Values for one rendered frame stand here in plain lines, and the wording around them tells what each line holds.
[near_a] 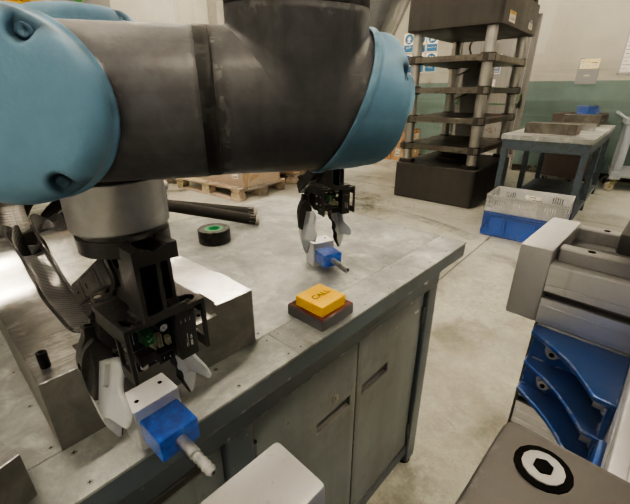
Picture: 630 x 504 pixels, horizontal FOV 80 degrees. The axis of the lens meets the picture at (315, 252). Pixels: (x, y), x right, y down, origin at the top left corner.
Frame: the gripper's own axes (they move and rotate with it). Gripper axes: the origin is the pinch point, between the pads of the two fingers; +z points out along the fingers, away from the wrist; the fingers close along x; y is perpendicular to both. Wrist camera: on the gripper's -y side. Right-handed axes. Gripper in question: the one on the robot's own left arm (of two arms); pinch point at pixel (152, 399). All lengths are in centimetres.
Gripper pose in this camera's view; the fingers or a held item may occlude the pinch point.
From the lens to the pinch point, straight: 46.5
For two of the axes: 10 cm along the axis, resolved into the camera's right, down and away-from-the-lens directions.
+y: 7.6, 2.6, -6.0
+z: 0.0, 9.2, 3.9
